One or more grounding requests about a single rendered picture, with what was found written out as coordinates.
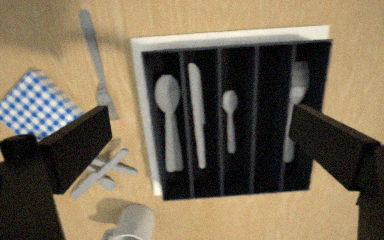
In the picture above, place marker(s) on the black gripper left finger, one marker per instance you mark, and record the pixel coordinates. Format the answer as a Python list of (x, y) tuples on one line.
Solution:
[(27, 206)]

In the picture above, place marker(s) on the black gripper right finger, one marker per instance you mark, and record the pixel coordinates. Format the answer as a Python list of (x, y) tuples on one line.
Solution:
[(352, 158)]

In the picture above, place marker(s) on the grey mug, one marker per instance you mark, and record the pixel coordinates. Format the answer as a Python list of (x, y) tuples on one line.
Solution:
[(138, 221)]

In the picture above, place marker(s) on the grey table knife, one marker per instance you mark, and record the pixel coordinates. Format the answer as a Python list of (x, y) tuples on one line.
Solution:
[(199, 104), (97, 176), (120, 168)]

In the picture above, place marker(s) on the blue and white checkered towel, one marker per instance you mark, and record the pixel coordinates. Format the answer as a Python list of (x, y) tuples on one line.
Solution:
[(38, 106)]

